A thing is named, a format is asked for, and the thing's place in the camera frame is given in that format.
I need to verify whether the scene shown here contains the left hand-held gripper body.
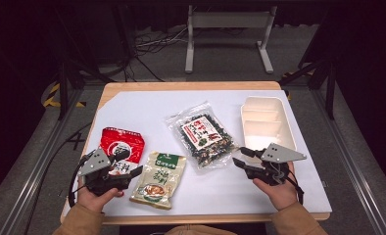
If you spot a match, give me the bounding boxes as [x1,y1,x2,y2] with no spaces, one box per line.
[77,147,132,198]

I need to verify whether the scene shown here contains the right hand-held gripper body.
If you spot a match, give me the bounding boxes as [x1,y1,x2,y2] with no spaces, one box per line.
[250,142,308,187]

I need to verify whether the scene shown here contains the red seasoning packet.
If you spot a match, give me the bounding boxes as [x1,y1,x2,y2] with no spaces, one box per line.
[98,126,146,177]

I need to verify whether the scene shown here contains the beige green-label seasoning packet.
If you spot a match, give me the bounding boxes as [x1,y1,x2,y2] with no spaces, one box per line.
[129,151,187,211]

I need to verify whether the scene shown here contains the cream plastic storage box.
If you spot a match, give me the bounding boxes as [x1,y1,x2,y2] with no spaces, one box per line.
[239,95,298,165]

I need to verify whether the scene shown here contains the person's left hand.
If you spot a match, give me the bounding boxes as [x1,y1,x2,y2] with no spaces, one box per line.
[76,177,125,213]

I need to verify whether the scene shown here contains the person's right hand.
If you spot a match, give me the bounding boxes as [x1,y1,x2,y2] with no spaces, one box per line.
[253,161,302,212]

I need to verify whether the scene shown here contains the clear dried seaweed packet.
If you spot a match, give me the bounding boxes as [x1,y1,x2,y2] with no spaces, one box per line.
[165,101,241,175]

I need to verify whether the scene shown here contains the white paper sheet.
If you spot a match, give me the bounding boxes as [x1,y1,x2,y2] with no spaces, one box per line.
[63,89,333,218]

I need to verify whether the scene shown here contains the black yellow hazard tape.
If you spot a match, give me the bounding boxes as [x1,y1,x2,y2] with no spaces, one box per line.
[42,82,87,109]

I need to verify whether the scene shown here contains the person's lap tan clothing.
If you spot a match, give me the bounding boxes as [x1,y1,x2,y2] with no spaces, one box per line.
[163,224,238,235]

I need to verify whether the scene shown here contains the black metal stand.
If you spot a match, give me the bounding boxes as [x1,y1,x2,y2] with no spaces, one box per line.
[279,58,338,120]
[48,6,130,121]

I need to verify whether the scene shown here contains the wooden table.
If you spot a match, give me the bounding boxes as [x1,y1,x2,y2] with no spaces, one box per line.
[59,80,333,226]

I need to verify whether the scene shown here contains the white metal stand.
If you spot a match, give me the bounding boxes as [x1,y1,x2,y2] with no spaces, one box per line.
[184,4,278,74]

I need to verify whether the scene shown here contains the left hand-held gripper black cable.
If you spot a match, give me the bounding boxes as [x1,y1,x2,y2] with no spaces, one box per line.
[68,153,94,209]

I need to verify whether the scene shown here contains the hand-held gripper black cable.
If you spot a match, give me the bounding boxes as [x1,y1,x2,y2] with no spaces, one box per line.
[283,169,306,206]
[68,153,94,209]

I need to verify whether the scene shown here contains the right hand-held gripper black cable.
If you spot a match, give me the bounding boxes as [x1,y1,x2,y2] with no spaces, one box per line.
[283,169,306,206]

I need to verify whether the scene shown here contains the black floor cable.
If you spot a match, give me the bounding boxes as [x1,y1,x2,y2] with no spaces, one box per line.
[24,121,93,235]

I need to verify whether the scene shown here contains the bundle of floor cables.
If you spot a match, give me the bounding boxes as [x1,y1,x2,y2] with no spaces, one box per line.
[133,25,190,57]

